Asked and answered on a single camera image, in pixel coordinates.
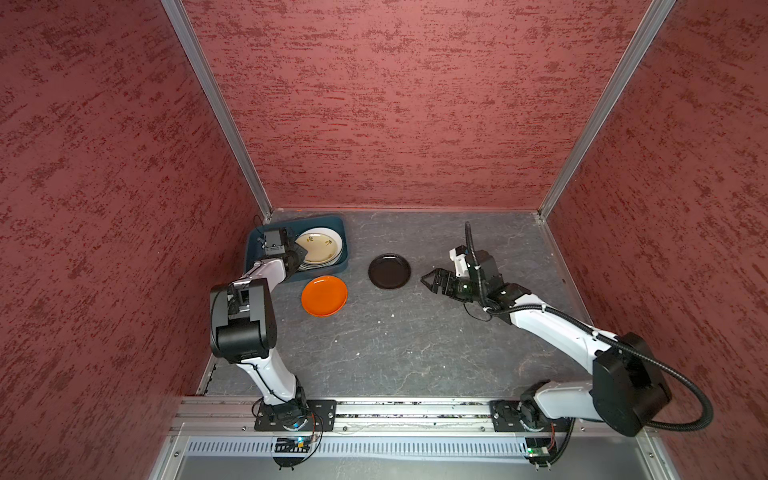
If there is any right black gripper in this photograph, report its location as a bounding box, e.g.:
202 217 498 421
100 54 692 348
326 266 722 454
421 268 486 301

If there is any right aluminium corner post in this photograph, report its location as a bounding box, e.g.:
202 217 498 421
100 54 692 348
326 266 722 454
537 0 675 224

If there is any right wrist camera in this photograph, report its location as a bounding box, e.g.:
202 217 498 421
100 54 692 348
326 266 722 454
449 245 469 278

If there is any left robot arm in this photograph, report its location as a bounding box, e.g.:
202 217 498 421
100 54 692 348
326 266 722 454
209 228 309 426

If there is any orange plate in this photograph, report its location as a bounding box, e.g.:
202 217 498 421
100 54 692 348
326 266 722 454
301 276 349 318

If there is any left circuit board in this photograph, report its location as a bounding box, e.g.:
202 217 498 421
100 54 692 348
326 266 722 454
273 437 312 456

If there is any white plate black flower outline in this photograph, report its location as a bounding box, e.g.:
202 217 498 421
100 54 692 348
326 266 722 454
299 254 342 271

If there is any right circuit board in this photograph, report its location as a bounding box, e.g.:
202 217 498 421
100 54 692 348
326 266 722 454
525 437 551 458

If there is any teal plastic bin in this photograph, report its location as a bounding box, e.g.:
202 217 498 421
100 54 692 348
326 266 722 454
245 215 349 282

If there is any circuit board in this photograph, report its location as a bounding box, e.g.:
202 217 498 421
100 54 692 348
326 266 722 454
525 437 551 458
273 437 312 456

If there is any aluminium corner post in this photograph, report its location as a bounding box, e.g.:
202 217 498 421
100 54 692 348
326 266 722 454
537 0 675 224
161 0 273 223

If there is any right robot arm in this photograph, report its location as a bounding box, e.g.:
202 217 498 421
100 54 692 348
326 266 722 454
420 246 714 437

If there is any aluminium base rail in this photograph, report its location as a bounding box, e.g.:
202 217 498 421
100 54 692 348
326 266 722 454
173 395 652 436

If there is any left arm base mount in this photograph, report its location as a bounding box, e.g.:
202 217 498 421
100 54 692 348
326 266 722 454
251 399 338 433

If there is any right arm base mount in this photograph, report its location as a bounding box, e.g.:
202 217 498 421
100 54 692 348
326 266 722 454
488 400 569 433

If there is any left aluminium corner post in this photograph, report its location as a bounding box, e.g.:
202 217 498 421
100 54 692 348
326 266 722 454
161 0 273 223

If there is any pale yellow plate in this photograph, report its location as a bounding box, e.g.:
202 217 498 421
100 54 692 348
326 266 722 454
296 227 344 263

